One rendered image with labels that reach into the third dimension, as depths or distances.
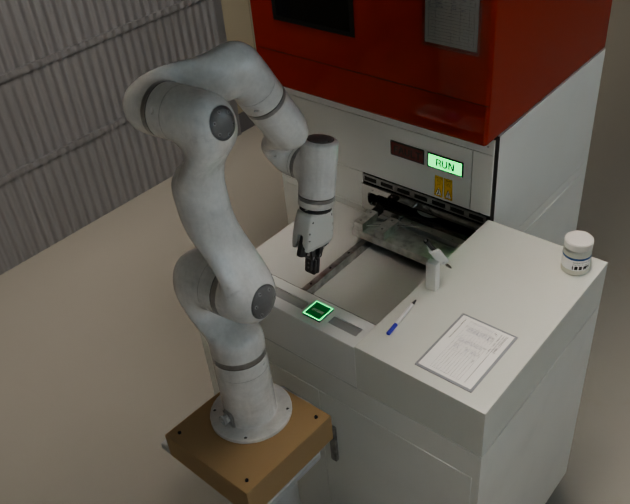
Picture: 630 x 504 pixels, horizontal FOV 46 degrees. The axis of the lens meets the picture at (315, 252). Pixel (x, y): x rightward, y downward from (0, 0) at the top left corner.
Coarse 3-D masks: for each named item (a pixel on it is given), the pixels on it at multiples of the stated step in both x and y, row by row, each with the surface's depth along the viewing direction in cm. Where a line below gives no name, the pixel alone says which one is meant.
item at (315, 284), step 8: (360, 240) 229; (352, 248) 227; (360, 248) 228; (344, 256) 224; (352, 256) 226; (336, 264) 221; (344, 264) 224; (328, 272) 218; (336, 272) 222; (312, 280) 216; (320, 280) 216; (328, 280) 220; (304, 288) 213; (312, 288) 214
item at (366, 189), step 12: (372, 192) 237; (384, 192) 234; (396, 192) 232; (408, 204) 230; (420, 204) 226; (396, 216) 236; (444, 216) 222; (456, 216) 220; (420, 228) 232; (432, 228) 228; (468, 228) 218; (456, 240) 224
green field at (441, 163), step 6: (432, 156) 214; (432, 162) 216; (438, 162) 214; (444, 162) 213; (450, 162) 211; (456, 162) 210; (438, 168) 215; (444, 168) 214; (450, 168) 212; (456, 168) 211; (456, 174) 212
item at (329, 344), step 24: (288, 288) 197; (288, 312) 189; (336, 312) 188; (264, 336) 203; (288, 336) 195; (312, 336) 187; (336, 336) 181; (360, 336) 180; (312, 360) 193; (336, 360) 185
